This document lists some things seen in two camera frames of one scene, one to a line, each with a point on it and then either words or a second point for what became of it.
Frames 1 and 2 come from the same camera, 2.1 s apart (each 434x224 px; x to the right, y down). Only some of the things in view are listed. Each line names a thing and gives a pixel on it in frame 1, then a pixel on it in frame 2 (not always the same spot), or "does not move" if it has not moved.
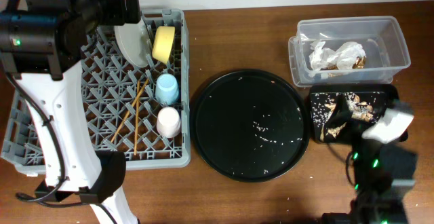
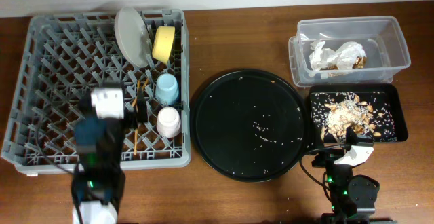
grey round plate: [134, 41] does not move
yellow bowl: [163, 44] does not move
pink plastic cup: [168, 121] does not move
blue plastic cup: [167, 88] does not move
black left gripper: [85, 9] -> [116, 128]
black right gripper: [340, 114] -> [331, 155]
